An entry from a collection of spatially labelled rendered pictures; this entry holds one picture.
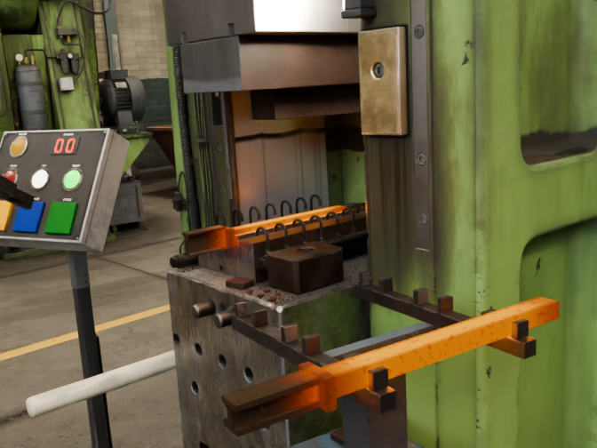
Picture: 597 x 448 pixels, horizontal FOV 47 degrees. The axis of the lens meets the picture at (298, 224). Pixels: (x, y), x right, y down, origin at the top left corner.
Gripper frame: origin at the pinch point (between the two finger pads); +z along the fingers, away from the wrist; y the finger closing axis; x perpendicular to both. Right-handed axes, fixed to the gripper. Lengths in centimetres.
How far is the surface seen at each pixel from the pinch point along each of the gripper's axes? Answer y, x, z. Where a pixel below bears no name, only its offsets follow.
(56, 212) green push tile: -1.4, 1.1, 12.7
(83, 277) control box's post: -7.4, -9.7, 33.1
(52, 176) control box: -6.2, 10.1, 13.4
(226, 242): 47.2, -5.2, 8.6
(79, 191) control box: 3.1, 6.4, 13.4
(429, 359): 97, -27, -27
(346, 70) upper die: 65, 32, 12
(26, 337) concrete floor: -176, -17, 186
